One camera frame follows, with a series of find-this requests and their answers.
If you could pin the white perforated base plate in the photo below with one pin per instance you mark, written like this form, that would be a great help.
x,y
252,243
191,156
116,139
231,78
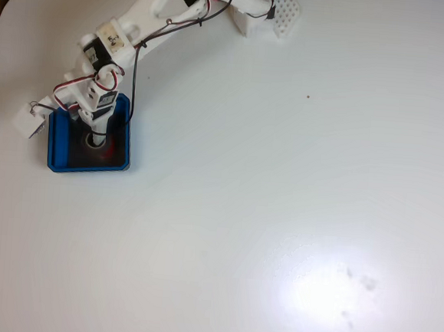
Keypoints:
x,y
287,15

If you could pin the blue square box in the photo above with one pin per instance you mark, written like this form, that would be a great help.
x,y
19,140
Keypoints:
x,y
56,149

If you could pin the black foam pad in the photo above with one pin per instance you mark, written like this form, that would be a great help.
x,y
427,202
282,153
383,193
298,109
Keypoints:
x,y
117,154

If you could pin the white square camera box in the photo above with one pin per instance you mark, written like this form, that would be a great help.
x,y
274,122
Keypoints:
x,y
27,122

